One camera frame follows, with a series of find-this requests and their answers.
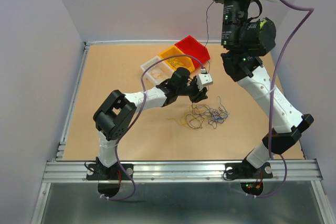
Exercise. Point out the white plastic bin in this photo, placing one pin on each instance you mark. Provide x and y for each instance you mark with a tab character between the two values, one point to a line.
158	73

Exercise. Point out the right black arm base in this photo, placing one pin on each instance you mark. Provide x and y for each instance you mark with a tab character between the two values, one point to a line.
243	170

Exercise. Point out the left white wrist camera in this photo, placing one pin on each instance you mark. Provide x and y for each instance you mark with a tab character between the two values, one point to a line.
204	79

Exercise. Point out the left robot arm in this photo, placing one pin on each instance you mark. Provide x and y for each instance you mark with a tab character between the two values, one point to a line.
113	118

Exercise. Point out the yellow plastic bin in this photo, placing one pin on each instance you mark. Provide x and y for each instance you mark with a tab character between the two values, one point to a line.
181	61

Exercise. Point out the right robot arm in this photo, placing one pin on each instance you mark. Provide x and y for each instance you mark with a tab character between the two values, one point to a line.
246	39

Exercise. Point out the aluminium front rail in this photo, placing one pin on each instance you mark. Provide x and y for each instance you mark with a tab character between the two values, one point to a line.
176	171

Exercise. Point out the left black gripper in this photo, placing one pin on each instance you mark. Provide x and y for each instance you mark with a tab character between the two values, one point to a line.
200	96

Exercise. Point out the red plastic bin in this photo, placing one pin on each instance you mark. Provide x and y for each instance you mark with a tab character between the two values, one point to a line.
190	46

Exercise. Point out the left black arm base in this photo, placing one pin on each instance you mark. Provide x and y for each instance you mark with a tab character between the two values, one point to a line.
96	172

